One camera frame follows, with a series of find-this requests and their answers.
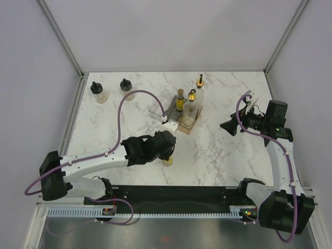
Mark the aluminium rail left side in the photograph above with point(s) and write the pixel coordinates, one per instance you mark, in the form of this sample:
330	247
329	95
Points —
74	109

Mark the shaker jar black cap left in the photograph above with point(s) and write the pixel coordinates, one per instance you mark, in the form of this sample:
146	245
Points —
98	92

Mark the clear plastic bin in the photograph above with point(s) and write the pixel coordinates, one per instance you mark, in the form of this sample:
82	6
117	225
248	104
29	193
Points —
165	98

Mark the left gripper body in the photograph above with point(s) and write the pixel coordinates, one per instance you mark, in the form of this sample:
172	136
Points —
165	155

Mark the tall clear bottle gold pourer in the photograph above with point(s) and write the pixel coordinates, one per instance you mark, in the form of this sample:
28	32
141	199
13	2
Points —
189	109

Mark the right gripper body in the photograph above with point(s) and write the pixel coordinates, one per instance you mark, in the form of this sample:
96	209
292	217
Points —
251	120

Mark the small yellow label bottle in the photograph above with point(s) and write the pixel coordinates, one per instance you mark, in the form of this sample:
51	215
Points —
168	162
179	100

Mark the tall bottle gold pourer brown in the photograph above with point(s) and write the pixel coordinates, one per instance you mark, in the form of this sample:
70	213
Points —
199	93

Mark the white slotted cable duct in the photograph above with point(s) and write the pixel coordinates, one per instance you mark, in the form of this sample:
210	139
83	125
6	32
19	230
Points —
233	212

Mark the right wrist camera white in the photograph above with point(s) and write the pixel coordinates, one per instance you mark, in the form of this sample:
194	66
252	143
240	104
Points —
250	100

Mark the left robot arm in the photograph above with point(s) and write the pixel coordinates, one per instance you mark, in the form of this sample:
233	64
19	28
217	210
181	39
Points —
61	176

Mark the left aluminium frame post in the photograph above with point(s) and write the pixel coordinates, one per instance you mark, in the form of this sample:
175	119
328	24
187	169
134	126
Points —
42	4

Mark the aluminium frame post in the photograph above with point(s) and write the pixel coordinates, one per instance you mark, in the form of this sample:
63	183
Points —
42	4
286	34

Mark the shaker jar black cap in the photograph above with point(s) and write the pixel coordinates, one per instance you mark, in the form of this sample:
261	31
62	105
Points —
98	92
126	87

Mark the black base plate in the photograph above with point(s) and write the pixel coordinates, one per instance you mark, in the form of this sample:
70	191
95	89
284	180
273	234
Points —
180	199

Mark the right aluminium frame post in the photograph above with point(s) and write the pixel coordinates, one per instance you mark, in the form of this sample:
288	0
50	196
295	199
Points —
286	34

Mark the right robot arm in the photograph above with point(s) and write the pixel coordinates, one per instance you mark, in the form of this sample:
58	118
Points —
286	208

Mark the shaker jar black cap right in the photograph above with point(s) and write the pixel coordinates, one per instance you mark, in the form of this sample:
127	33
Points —
126	87

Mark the smoky grey plastic bin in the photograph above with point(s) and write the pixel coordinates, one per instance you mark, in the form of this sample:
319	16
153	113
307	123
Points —
172	113

